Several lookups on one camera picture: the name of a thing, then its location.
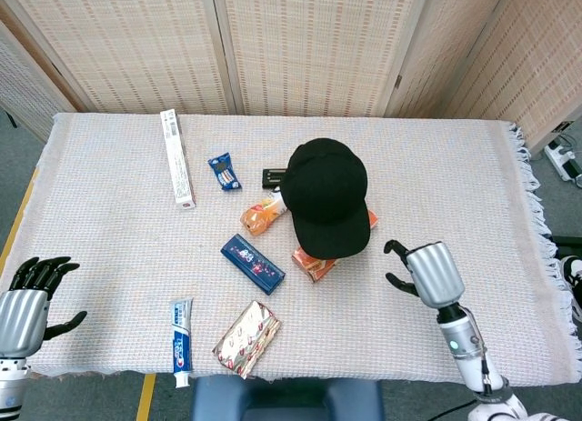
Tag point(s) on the white power strip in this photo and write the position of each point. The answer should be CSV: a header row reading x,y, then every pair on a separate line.
x,y
561,159

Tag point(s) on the pale woven tablecloth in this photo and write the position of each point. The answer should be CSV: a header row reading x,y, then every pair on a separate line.
x,y
113,239

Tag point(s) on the long white toothpaste box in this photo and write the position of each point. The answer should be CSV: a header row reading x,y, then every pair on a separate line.
x,y
177,162

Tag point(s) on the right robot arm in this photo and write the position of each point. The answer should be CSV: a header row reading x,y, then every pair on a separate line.
x,y
457,337

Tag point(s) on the woven folding screen panel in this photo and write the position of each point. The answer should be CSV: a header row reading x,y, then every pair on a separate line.
x,y
436,43
536,62
136,43
27,84
318,43

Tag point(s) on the black baseball cap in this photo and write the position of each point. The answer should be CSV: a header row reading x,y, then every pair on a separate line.
x,y
327,189

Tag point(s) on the dark blue printed box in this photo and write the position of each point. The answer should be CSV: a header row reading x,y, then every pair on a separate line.
x,y
252,264

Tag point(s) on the orange cardboard snack box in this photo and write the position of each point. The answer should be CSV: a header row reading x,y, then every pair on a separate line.
x,y
314,266

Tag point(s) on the blue cookie snack packet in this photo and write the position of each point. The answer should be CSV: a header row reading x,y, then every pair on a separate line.
x,y
225,171

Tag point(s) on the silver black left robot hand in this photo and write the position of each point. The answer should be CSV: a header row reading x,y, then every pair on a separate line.
x,y
23,316

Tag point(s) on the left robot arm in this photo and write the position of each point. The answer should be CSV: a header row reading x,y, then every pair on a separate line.
x,y
9,391

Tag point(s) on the blue white toothpaste tube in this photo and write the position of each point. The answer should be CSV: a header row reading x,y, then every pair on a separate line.
x,y
181,343

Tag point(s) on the gold foil red-print package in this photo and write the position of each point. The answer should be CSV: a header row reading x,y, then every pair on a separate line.
x,y
247,339

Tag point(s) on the black white sneaker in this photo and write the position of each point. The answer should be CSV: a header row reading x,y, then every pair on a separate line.
x,y
574,280

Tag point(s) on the small black device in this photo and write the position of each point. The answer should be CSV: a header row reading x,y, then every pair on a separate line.
x,y
273,176

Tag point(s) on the orange juice bottle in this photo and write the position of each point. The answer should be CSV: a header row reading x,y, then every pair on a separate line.
x,y
259,218

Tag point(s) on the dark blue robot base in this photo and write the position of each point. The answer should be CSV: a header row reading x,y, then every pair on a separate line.
x,y
282,400

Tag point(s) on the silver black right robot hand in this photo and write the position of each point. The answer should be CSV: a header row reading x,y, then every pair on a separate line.
x,y
434,275

